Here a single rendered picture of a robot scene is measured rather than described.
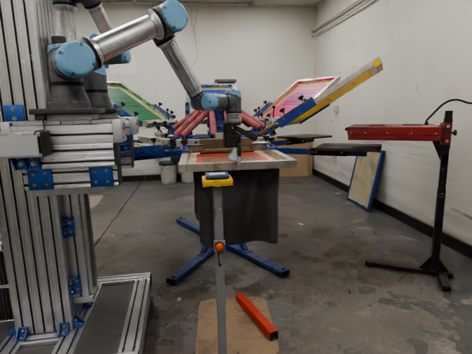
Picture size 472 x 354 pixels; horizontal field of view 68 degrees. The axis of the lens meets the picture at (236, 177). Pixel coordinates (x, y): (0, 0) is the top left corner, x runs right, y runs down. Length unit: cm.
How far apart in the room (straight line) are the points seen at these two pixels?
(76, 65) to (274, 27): 557
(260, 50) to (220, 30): 77
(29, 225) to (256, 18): 555
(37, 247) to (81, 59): 89
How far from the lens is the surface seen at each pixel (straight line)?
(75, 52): 135
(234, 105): 166
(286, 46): 670
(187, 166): 168
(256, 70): 653
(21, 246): 186
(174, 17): 151
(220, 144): 228
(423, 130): 258
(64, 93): 148
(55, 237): 179
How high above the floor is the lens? 124
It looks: 11 degrees down
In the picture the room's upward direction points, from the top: 1 degrees counter-clockwise
